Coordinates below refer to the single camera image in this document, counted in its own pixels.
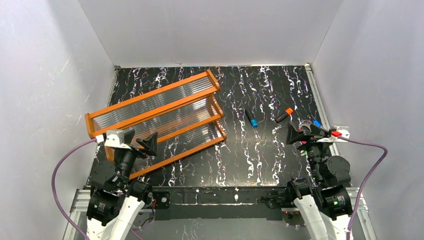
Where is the orange ribbed plastic rack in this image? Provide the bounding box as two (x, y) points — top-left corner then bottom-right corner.
(85, 70), (227, 179)

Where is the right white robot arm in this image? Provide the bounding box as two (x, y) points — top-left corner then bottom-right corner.
(286, 122), (354, 240)

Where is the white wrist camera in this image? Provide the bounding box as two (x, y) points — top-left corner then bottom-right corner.
(328, 125), (350, 143)
(104, 129), (129, 149)

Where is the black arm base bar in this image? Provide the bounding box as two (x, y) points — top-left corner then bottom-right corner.
(152, 186), (295, 221)

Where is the black marker blue cap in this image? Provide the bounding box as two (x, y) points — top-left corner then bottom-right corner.
(244, 108), (258, 129)

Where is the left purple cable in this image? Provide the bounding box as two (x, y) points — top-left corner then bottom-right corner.
(51, 138), (99, 240)

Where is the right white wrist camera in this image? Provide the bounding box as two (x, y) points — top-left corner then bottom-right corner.
(328, 125), (350, 143)

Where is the black marker orange cap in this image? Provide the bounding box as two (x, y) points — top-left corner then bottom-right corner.
(274, 108), (293, 123)

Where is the blue key tag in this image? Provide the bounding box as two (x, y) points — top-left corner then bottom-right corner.
(312, 119), (322, 127)

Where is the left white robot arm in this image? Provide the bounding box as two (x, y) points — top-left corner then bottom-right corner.
(86, 129), (158, 240)

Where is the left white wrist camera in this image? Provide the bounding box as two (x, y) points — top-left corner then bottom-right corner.
(104, 129), (129, 149)

